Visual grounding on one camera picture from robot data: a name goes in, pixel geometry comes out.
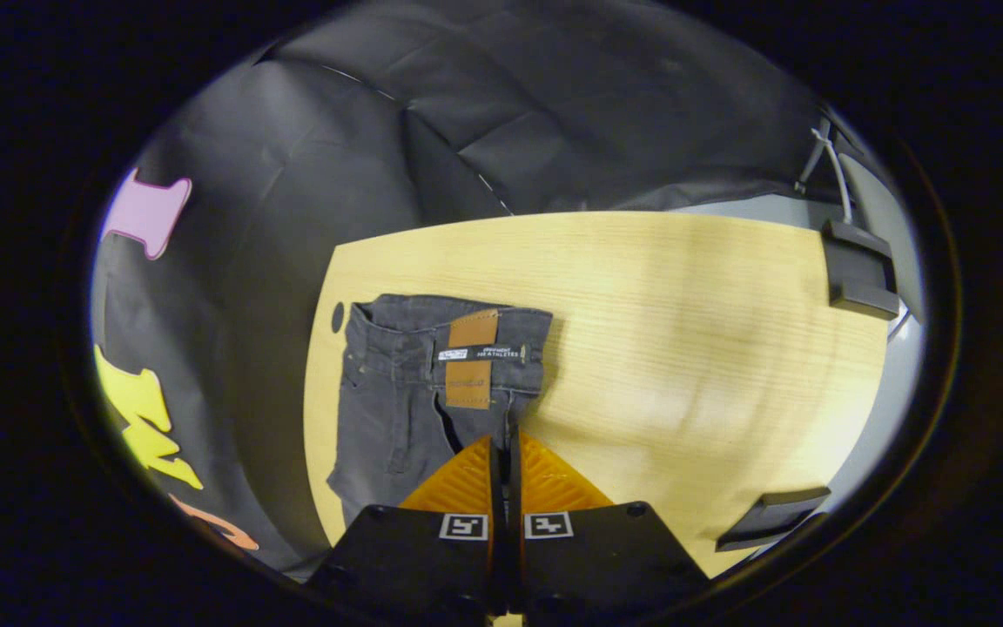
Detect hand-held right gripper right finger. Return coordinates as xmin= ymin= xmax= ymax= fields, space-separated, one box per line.
xmin=508 ymin=416 xmax=713 ymax=621

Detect black rectangular block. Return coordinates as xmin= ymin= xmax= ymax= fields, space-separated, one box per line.
xmin=822 ymin=219 xmax=901 ymax=320
xmin=715 ymin=486 xmax=832 ymax=553

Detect black backdrop cloth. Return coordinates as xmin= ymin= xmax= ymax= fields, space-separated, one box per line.
xmin=91 ymin=0 xmax=868 ymax=580

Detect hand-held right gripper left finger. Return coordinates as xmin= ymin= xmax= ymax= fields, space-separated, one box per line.
xmin=308 ymin=416 xmax=509 ymax=623

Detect dark grey jeans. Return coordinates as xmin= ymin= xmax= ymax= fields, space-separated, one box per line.
xmin=327 ymin=293 xmax=555 ymax=525

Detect white cable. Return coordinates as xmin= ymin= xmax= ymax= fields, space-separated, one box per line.
xmin=796 ymin=120 xmax=854 ymax=226

